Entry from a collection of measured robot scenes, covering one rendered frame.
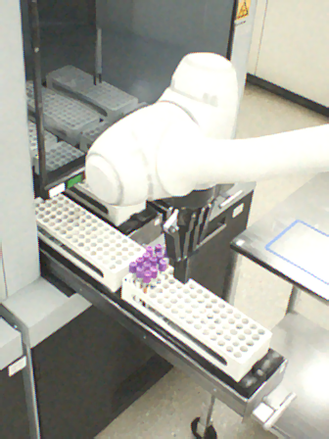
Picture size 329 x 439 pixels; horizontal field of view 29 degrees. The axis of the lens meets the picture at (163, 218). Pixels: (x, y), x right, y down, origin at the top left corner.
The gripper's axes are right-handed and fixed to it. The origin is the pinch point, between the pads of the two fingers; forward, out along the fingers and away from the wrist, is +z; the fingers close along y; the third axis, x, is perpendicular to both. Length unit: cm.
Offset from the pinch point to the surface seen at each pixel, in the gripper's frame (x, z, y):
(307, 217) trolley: -2.4, 12.2, 45.5
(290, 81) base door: 105, 80, 229
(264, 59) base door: 124, 73, 229
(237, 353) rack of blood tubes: -16.3, 8.5, -2.8
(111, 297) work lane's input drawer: 13.0, 14.2, -5.4
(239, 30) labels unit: 33, -20, 58
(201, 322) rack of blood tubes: -6.9, 9.1, -1.4
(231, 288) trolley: 2.9, 25.9, 25.1
